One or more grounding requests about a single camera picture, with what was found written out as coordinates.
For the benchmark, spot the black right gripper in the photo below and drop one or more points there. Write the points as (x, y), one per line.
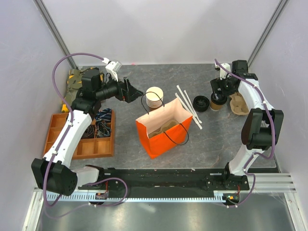
(217, 83)

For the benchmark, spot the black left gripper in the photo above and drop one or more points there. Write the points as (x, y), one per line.
(126, 92)

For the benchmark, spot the orange paper bag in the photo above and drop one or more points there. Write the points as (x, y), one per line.
(175, 136)

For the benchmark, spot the aluminium cable duct rail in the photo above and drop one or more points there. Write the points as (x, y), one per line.
(103, 196)

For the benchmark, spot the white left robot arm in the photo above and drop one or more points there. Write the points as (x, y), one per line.
(52, 172)

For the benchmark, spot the white wrapped straw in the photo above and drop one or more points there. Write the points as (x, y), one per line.
(189, 105)
(193, 110)
(187, 109)

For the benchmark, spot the orange wooden compartment tray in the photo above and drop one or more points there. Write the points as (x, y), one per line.
(87, 148)

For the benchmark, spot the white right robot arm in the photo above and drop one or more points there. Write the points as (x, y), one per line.
(262, 127)

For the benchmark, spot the black coiled belt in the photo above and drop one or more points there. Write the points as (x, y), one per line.
(90, 132)

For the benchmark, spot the black coffee cup lid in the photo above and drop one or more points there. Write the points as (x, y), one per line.
(218, 99)

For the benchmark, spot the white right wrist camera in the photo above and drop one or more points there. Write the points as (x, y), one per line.
(224, 70)

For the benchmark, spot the camouflage folded cloth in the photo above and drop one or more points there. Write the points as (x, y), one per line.
(72, 81)

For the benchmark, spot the stack of black lids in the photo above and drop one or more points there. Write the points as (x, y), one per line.
(201, 103)

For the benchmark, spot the stack of paper cups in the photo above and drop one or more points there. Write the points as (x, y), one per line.
(154, 97)

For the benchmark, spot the cardboard cup carrier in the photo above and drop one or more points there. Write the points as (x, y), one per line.
(166, 126)
(238, 104)

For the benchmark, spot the striped blue necktie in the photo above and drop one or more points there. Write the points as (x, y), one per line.
(105, 115)

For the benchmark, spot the brown paper coffee cup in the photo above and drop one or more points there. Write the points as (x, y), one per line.
(216, 104)

